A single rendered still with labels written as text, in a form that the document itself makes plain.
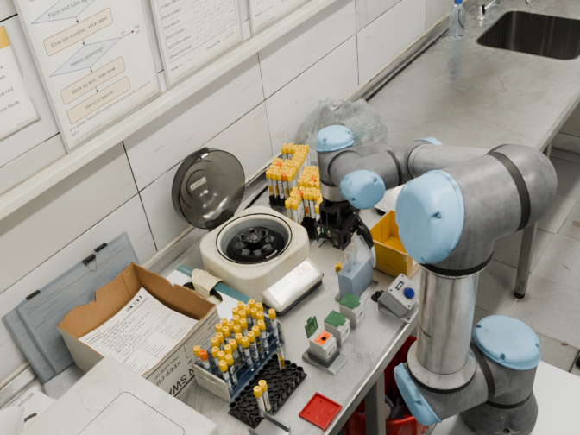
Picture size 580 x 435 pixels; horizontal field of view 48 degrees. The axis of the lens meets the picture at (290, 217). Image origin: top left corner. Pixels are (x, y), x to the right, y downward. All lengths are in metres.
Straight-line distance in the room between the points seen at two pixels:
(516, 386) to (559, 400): 0.21
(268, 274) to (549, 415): 0.69
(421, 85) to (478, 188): 1.69
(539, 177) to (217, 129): 1.11
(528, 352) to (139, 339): 0.86
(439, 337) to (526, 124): 1.37
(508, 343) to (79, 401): 0.75
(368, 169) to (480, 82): 1.37
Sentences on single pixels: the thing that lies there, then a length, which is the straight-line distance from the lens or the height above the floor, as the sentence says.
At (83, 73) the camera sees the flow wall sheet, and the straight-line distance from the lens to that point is 1.48.
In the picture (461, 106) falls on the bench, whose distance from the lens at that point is 2.41.
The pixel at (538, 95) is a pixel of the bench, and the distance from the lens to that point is 2.50.
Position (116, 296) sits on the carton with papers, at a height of 0.97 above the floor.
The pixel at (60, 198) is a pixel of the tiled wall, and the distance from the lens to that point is 1.54.
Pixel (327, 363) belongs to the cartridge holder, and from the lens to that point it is 1.49.
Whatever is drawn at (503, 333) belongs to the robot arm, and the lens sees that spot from 1.24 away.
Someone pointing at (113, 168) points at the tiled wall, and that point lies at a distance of 1.61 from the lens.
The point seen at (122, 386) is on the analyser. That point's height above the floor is 1.17.
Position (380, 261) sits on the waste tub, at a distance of 1.70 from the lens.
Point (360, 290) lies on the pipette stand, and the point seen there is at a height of 0.90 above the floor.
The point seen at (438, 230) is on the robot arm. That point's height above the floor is 1.52.
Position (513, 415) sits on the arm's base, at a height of 0.98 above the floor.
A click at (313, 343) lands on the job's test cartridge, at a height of 0.95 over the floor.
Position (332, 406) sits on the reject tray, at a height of 0.88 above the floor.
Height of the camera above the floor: 2.07
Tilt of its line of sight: 39 degrees down
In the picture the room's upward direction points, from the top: 8 degrees counter-clockwise
